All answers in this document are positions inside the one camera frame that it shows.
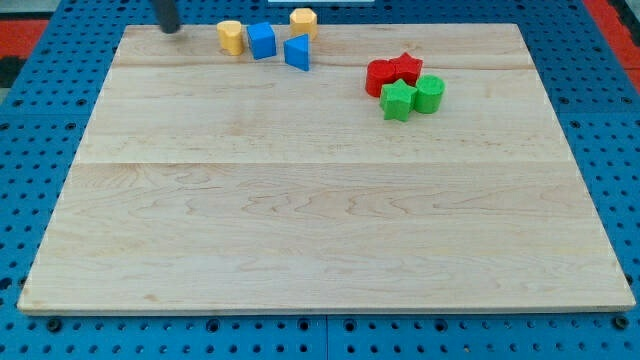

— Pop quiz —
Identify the blue triangle block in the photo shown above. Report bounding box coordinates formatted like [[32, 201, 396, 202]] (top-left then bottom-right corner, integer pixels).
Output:
[[283, 34, 310, 71]]

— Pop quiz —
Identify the red cylinder block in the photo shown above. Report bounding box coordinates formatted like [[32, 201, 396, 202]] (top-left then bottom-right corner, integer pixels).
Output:
[[365, 59, 396, 97]]

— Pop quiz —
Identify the green star block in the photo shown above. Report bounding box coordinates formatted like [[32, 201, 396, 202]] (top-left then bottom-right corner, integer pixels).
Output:
[[379, 79, 417, 122]]

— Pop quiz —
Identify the red star block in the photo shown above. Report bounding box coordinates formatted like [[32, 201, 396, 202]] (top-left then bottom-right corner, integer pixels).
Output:
[[389, 52, 423, 86]]

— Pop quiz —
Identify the light wooden board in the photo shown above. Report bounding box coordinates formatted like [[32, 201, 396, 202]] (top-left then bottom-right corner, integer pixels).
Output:
[[18, 24, 635, 316]]

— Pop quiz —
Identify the green cylinder block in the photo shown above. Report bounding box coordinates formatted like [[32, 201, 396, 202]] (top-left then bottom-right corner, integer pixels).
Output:
[[414, 75, 445, 114]]

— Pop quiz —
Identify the blue cube block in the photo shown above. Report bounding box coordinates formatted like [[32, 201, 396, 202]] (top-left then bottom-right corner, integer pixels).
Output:
[[247, 22, 277, 60]]

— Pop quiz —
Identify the yellow heart block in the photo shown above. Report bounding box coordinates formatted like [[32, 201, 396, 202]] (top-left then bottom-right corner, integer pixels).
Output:
[[216, 20, 244, 56]]

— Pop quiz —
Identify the yellow hexagon block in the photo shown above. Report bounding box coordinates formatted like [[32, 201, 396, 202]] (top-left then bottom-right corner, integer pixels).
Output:
[[289, 8, 318, 40]]

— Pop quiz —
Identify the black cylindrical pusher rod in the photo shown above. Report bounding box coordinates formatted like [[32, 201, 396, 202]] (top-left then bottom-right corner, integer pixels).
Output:
[[150, 0, 181, 34]]

